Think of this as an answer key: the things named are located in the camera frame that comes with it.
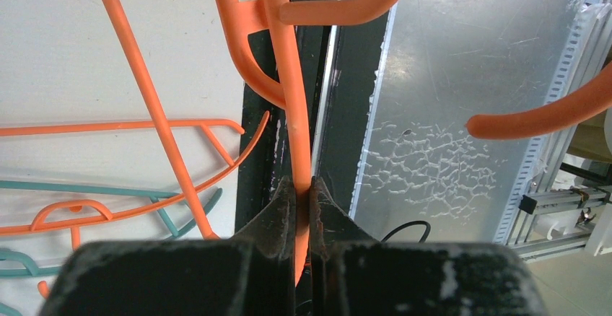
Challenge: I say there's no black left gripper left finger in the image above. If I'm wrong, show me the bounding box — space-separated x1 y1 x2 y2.
40 177 297 315

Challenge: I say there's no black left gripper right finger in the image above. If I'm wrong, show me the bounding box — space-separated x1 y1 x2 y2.
309 178 548 315

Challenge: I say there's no orange plastic hanger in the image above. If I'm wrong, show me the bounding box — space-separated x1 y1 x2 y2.
102 0 611 278
0 110 271 300

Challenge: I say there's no teal plastic hanger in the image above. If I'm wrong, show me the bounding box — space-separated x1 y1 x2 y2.
0 180 224 316

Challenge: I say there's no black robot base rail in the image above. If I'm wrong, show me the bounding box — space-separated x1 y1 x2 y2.
234 0 398 316

